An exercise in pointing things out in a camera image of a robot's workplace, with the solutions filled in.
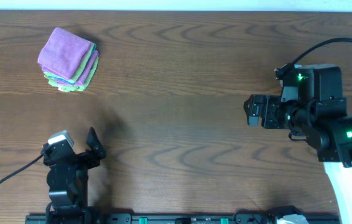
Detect purple microfiber cloth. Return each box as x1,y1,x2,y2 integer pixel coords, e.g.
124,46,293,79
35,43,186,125
37,27,95,80

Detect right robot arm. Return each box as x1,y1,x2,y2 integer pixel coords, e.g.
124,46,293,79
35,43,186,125
244,64,352,223

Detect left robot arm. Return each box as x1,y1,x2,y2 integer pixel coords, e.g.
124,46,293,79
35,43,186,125
41,127,106,224

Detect purple folded cloth in stack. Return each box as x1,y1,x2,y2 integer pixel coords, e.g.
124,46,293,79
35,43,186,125
48,50,99,92

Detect bottom green folded cloth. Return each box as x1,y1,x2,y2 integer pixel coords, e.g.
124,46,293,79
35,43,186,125
48,57,99,92

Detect green folded cloth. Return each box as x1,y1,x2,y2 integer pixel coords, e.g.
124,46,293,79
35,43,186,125
44,43,96,85
48,57,99,92

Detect top green folded cloth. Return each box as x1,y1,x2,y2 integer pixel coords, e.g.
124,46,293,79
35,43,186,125
44,43,96,85

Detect blue folded cloth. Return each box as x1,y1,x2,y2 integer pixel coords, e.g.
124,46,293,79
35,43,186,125
44,44,99,88

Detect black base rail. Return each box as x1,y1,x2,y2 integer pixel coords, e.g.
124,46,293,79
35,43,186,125
25,206,340,224

